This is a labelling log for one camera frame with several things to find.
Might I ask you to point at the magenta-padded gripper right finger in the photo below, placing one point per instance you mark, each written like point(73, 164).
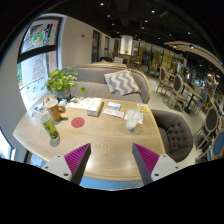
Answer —
point(146, 161)

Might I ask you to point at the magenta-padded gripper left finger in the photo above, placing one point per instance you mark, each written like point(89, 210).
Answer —
point(77, 160)

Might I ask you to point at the flat round red coaster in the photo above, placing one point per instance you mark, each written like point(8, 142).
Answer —
point(77, 122)

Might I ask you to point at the dark tufted armchair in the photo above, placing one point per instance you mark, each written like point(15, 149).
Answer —
point(175, 134)

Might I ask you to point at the green-labelled drink bottle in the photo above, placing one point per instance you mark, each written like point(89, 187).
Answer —
point(49, 126)

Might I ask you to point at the clear plastic cup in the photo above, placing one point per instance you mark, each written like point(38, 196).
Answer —
point(132, 119)

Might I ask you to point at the small yellow card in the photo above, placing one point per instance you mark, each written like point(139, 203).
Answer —
point(143, 107)

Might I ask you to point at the brown ceramic mug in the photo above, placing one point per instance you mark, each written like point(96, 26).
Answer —
point(54, 109)

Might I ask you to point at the white tissue box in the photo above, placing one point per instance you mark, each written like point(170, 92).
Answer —
point(89, 105)

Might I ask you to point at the white flat booklet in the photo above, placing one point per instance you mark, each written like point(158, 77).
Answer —
point(113, 113)

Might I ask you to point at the small blue white box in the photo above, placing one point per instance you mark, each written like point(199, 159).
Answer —
point(114, 105)

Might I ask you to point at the group of dining chairs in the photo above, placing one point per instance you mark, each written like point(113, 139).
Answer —
point(195, 106)

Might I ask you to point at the potted green plant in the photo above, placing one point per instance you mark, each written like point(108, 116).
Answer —
point(61, 82)

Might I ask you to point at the grey zigzag cushion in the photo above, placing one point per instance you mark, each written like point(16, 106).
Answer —
point(122, 82)

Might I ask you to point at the grey curved sofa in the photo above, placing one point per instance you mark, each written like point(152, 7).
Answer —
point(110, 83)

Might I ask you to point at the group of ceiling lights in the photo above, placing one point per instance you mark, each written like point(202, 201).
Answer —
point(150, 20)

